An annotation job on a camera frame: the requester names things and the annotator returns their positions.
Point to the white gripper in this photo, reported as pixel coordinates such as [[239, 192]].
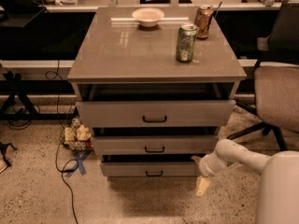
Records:
[[205, 166]]

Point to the grey bottom drawer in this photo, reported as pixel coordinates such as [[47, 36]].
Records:
[[149, 169]]

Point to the grey drawer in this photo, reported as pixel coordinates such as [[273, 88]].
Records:
[[152, 145], [155, 114], [149, 169]]

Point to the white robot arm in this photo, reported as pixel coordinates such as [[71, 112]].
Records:
[[278, 195]]

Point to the grey middle drawer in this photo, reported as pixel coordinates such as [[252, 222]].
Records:
[[152, 145]]

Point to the grey top drawer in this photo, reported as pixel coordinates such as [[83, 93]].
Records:
[[155, 114]]

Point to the grey drawer cabinet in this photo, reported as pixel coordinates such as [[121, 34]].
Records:
[[120, 61]]

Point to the blue tape cross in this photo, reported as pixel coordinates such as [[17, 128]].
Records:
[[80, 157]]

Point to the office chair with beige seat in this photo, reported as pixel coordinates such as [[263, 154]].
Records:
[[276, 77]]

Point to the crumpled snack bags pile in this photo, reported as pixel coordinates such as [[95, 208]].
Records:
[[77, 136]]

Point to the green soda can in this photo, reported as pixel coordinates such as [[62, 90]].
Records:
[[187, 34]]

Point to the brown soda can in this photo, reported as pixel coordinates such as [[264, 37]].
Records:
[[203, 19]]

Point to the black straw stick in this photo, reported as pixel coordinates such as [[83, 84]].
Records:
[[217, 10]]

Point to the white bowl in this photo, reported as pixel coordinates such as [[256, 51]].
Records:
[[148, 16]]

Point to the black tripod foot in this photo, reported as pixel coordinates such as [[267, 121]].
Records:
[[3, 150]]

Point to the black stand frame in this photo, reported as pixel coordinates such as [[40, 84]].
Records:
[[18, 105]]

